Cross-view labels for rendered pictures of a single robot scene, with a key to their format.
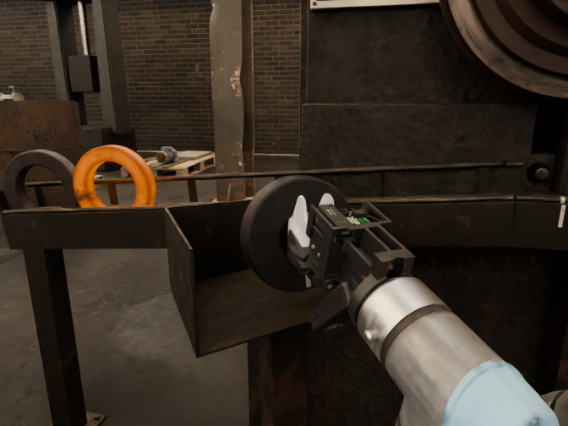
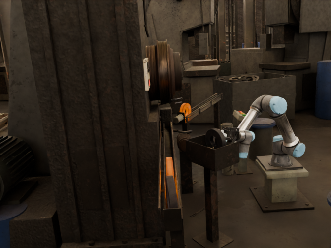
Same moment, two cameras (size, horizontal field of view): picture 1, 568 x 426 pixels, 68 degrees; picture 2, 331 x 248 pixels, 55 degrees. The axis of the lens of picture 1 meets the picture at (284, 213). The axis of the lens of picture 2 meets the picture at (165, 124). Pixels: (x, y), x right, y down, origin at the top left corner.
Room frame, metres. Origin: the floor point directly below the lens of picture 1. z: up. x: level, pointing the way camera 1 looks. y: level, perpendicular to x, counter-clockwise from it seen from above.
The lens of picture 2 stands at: (1.22, 1.80, 1.33)
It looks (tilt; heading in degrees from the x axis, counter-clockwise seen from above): 14 degrees down; 259
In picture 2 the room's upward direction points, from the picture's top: 4 degrees counter-clockwise
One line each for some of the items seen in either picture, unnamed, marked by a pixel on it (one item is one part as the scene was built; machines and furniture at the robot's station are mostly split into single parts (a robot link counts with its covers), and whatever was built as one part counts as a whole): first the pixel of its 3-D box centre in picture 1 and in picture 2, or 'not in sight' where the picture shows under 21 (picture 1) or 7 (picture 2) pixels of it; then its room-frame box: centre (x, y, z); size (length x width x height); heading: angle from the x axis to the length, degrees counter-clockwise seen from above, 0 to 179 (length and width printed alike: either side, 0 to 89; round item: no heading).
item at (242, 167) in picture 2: not in sight; (242, 141); (-0.12, -1.01, 0.31); 0.24 x 0.16 x 0.62; 78
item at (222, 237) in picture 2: (270, 423); (213, 193); (0.58, 0.02, 0.36); 0.26 x 0.20 x 0.72; 113
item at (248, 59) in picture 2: not in sight; (255, 76); (-1.90, -4.13, 0.55); 1.10 x 0.53 x 1.10; 98
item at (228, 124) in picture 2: not in sight; (227, 148); (0.05, -1.00, 0.26); 0.12 x 0.12 x 0.52
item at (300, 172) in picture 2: not in sight; (280, 167); (-0.14, -0.36, 0.28); 0.32 x 0.32 x 0.04; 78
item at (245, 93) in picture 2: not in sight; (249, 100); (-1.02, -2.63, 0.39); 1.03 x 0.83 x 0.77; 3
